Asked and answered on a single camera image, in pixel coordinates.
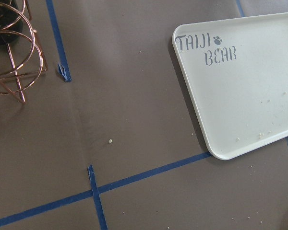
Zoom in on copper wire bottle rack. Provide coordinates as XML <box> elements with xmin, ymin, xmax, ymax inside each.
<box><xmin>0</xmin><ymin>0</ymin><xmax>48</xmax><ymax>104</ymax></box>

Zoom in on cream bear tray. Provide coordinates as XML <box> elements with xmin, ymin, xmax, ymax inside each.
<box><xmin>172</xmin><ymin>12</ymin><xmax>288</xmax><ymax>160</ymax></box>

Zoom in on dark green wine bottle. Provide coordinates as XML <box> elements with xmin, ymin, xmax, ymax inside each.
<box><xmin>0</xmin><ymin>6</ymin><xmax>23</xmax><ymax>46</ymax></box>

